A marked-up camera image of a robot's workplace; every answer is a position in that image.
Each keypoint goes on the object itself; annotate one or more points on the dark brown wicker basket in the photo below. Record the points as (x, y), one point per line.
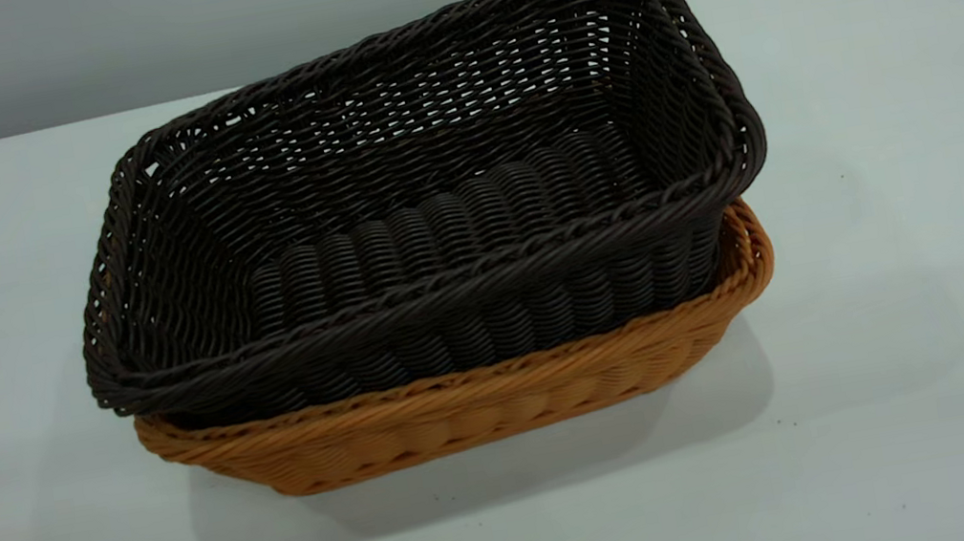
(450, 314)

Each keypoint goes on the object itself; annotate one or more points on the light brown wicker basket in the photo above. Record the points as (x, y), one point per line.
(466, 413)

